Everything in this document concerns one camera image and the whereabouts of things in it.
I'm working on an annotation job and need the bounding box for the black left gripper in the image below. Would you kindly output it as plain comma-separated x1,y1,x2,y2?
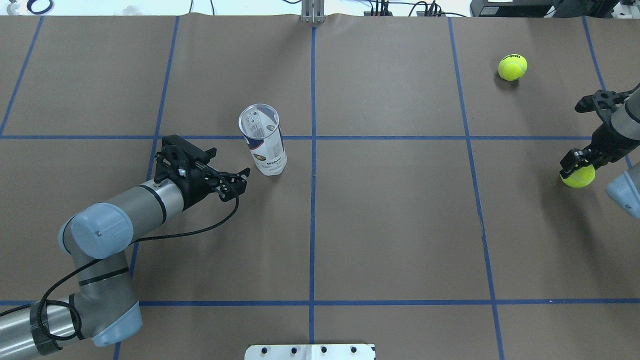
170,150,250,210

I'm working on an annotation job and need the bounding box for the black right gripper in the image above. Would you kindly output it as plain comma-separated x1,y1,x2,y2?
559,125,632,174

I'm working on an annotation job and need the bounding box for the yellow tennis ball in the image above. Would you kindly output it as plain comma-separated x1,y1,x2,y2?
497,54,528,82
560,165,596,189

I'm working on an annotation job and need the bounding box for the Wilson tennis ball can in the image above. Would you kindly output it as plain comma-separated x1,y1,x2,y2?
238,104,288,176

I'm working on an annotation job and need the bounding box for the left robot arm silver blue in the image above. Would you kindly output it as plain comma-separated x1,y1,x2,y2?
1,149,250,360

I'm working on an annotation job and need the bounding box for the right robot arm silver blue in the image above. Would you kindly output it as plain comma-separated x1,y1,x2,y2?
558,85,640,219

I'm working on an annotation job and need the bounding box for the black box with label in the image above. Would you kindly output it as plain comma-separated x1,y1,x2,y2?
469,0,554,18

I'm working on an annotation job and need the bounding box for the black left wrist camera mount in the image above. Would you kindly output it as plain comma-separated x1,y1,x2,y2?
153,134,217,184

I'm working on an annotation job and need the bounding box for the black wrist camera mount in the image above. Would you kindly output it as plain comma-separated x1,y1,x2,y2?
574,89,636,124
153,134,217,184

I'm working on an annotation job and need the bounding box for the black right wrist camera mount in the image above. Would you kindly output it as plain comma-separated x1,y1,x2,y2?
574,89,636,124

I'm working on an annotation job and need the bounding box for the white pedestal column base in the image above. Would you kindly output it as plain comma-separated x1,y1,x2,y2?
244,343,377,360

